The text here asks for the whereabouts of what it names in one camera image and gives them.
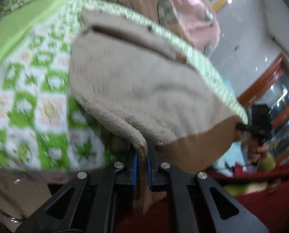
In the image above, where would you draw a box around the beige knit sweater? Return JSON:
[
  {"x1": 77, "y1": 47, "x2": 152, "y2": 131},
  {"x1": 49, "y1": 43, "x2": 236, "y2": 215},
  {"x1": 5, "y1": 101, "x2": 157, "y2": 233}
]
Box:
[{"x1": 68, "y1": 8, "x2": 248, "y2": 215}]

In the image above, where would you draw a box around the red sleeve right forearm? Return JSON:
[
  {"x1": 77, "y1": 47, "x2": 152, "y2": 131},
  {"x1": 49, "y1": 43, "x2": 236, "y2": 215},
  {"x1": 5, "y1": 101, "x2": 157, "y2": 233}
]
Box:
[{"x1": 206, "y1": 159, "x2": 289, "y2": 232}]

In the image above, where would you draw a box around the right hand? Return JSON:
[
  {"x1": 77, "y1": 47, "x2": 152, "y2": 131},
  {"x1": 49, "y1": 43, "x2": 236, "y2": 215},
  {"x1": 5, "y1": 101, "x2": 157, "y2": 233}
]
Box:
[{"x1": 243, "y1": 135, "x2": 270, "y2": 165}]

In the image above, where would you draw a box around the wooden glass cabinet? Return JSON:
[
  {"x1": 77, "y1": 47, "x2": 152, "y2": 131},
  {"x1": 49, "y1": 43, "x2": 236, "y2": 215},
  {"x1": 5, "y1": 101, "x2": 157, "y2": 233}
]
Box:
[{"x1": 238, "y1": 53, "x2": 289, "y2": 164}]

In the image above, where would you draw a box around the green patterned bed sheet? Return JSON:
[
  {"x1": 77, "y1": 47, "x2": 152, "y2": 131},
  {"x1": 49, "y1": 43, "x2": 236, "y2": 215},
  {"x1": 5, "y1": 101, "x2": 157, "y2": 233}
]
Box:
[{"x1": 0, "y1": 0, "x2": 248, "y2": 172}]

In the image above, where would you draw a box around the pink heart-print duvet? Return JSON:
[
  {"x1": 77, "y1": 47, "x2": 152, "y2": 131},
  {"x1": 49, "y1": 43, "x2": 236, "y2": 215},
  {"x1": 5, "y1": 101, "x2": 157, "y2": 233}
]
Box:
[{"x1": 105, "y1": 0, "x2": 220, "y2": 56}]

